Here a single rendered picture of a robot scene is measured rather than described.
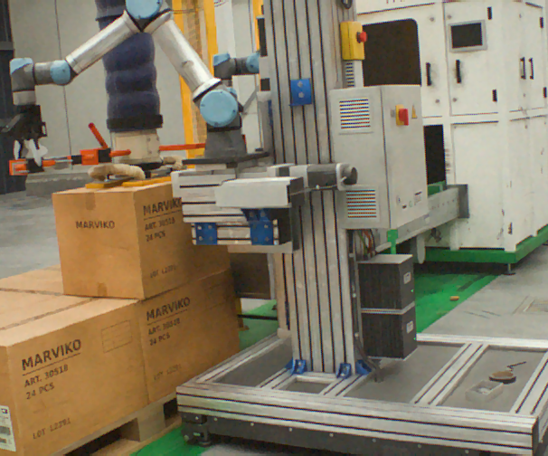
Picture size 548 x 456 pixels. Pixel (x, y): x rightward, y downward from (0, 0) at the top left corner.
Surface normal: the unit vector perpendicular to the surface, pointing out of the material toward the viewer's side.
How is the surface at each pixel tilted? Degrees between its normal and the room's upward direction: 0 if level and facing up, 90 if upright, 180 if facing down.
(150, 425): 90
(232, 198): 90
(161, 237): 91
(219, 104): 96
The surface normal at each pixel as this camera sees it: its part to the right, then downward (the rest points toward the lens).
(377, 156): -0.49, 0.17
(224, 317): 0.83, 0.01
